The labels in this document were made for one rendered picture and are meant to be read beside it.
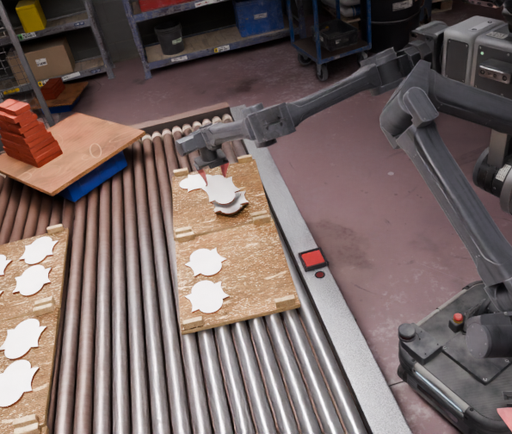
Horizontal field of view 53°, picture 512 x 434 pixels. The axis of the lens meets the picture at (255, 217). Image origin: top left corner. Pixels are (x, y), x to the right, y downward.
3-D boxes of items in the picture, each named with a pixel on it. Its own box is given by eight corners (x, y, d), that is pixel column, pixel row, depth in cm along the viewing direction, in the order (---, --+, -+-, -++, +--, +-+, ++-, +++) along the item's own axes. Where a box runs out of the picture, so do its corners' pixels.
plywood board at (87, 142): (77, 115, 253) (77, 112, 252) (145, 134, 225) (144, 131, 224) (-13, 167, 224) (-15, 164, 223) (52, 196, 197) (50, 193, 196)
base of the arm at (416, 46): (434, 77, 144) (438, 34, 137) (415, 87, 141) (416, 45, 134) (411, 70, 150) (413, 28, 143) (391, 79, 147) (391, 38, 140)
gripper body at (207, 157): (227, 160, 178) (223, 142, 174) (200, 170, 176) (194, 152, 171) (220, 152, 183) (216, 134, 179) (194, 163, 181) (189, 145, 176)
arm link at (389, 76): (417, 71, 140) (411, 52, 138) (390, 83, 136) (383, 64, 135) (394, 77, 148) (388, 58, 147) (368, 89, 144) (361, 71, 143)
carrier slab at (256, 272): (274, 221, 180) (273, 218, 179) (300, 307, 148) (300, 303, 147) (175, 244, 179) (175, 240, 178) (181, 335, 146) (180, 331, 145)
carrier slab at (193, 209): (256, 161, 213) (255, 158, 212) (272, 221, 181) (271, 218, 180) (173, 179, 212) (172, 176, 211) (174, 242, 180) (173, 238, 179)
